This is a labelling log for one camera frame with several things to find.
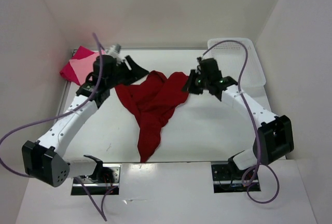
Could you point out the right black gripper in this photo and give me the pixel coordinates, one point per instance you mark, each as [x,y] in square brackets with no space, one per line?
[190,86]

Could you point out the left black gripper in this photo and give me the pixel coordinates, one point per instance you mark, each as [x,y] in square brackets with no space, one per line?
[136,72]

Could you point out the dark red t shirt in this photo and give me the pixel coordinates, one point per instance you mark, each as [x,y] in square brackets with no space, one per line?
[153,103]

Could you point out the light pink t shirt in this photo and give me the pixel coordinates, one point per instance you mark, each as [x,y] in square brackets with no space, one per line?
[82,63]

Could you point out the magenta t shirt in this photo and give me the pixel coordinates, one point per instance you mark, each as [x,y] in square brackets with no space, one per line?
[67,73]

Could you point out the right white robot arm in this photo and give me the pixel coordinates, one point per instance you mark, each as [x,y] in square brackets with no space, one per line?
[273,134]

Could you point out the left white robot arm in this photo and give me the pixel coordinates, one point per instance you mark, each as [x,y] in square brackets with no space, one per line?
[43,159]

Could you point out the white plastic basket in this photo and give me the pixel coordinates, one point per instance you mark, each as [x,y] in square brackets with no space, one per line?
[230,54]

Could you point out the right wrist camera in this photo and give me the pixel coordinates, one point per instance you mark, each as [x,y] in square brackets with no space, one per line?
[208,68]

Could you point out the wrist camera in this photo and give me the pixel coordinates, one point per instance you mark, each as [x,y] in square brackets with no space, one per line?
[115,52]
[208,68]

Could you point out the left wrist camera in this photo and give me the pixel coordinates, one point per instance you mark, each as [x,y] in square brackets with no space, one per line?
[115,52]

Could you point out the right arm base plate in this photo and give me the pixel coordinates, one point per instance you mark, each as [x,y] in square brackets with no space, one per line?
[225,179]

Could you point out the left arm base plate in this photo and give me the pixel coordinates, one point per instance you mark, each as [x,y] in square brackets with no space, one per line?
[109,179]

